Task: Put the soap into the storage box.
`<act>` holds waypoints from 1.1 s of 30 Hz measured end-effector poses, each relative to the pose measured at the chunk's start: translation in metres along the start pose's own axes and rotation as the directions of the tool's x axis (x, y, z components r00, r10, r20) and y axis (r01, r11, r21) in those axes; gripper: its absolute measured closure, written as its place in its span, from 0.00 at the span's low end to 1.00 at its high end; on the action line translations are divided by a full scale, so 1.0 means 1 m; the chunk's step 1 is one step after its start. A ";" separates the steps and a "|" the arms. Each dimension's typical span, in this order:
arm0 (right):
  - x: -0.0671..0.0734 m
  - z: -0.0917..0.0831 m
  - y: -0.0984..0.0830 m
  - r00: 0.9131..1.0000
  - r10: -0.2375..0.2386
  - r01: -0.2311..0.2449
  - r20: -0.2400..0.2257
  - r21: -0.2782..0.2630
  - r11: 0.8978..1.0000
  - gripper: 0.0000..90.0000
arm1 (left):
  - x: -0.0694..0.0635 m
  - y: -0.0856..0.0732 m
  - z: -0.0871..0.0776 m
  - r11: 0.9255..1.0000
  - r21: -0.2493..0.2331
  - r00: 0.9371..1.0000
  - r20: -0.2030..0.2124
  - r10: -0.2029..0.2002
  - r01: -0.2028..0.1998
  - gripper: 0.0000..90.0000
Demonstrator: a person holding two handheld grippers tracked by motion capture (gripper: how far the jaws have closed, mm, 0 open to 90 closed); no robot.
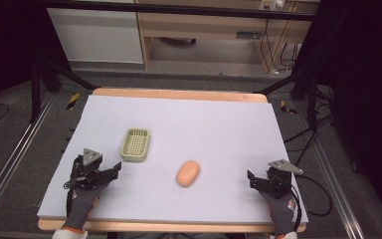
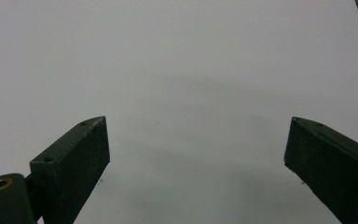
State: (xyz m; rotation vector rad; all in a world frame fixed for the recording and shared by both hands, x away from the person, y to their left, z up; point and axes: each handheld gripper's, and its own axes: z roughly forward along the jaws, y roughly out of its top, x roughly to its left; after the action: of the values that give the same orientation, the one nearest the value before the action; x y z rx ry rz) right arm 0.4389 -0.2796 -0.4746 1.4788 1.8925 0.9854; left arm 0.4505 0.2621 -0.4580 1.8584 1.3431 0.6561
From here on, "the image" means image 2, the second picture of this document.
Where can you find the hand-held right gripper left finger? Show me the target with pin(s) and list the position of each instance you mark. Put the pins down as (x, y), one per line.
(71, 168)

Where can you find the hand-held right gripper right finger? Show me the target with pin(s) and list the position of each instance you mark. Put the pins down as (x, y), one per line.
(332, 174)

